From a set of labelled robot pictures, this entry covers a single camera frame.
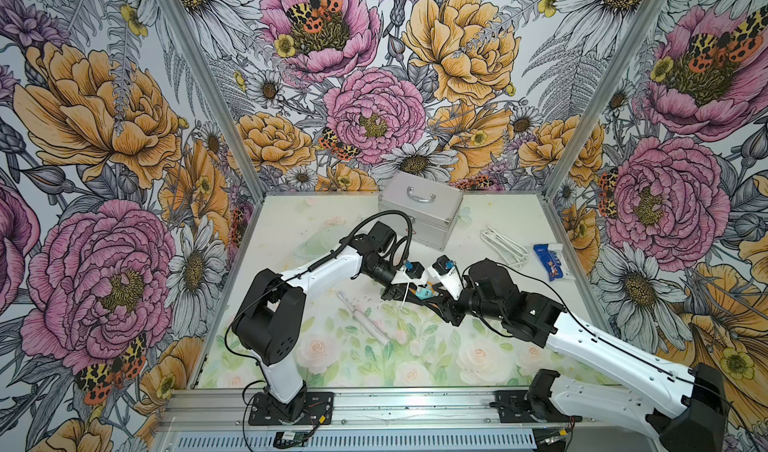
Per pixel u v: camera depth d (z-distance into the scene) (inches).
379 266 28.5
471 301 24.4
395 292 28.2
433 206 38.5
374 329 33.7
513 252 40.2
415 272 26.1
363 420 29.3
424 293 28.9
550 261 38.9
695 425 15.0
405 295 27.3
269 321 18.3
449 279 25.0
